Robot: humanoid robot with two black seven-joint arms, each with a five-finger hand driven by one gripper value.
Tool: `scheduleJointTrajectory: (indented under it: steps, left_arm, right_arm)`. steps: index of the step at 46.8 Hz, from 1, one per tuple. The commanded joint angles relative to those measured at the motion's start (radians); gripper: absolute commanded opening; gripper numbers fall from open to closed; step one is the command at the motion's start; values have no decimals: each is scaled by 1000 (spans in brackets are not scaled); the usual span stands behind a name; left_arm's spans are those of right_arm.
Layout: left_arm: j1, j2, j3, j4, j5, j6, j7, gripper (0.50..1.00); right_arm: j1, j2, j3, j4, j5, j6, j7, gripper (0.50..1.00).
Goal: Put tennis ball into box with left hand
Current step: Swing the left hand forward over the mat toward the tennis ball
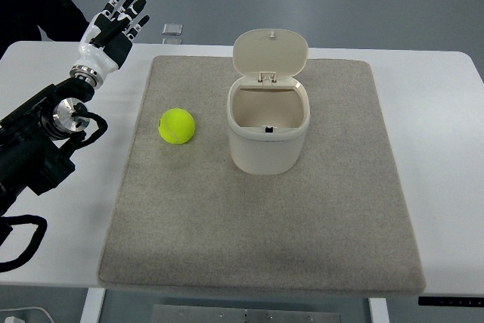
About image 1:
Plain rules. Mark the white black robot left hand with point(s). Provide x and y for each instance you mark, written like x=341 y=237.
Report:
x=108 y=39

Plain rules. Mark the yellow-green tennis ball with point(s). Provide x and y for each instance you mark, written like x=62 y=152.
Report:
x=176 y=126

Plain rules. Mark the small metal floor plate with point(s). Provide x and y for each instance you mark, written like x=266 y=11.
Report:
x=172 y=41

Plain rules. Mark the metal floor socket plate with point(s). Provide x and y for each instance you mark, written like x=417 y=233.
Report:
x=172 y=29

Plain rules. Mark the dark clothed person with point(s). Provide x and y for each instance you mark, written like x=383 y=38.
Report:
x=25 y=20

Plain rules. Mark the beige lidded plastic bin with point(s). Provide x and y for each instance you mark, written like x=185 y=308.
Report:
x=268 y=109

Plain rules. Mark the grey felt table mat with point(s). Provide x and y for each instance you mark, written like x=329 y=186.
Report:
x=186 y=218

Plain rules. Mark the white left table leg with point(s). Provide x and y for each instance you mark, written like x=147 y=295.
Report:
x=91 y=311

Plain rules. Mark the white table leg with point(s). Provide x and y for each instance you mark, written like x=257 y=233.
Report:
x=91 y=311
x=378 y=310

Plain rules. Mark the white right table leg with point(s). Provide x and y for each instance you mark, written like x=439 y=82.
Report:
x=378 y=310

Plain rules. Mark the black desk control panel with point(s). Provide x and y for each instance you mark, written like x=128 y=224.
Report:
x=472 y=302

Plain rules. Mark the grey metal base plate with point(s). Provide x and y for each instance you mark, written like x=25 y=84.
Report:
x=172 y=313

